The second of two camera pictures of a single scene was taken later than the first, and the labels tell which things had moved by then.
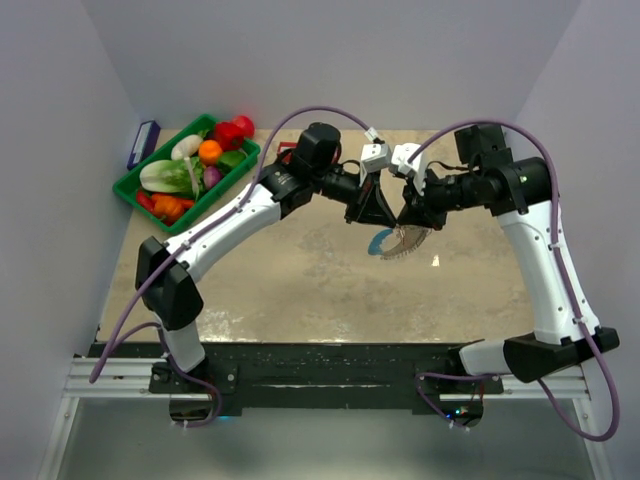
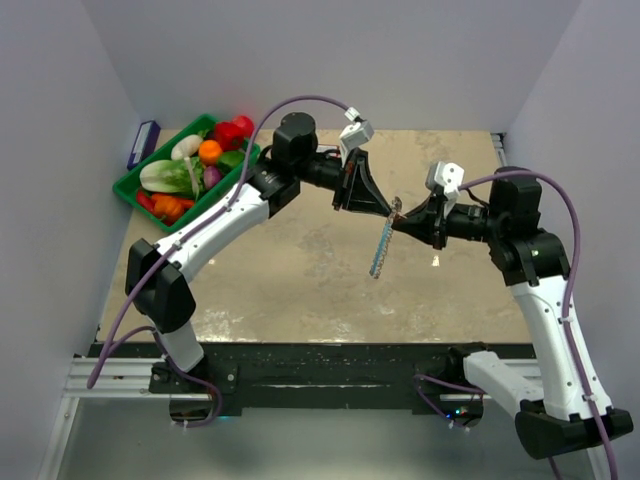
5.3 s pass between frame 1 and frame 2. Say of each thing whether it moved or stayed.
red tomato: stayed
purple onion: stayed
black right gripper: moved
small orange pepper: stayed
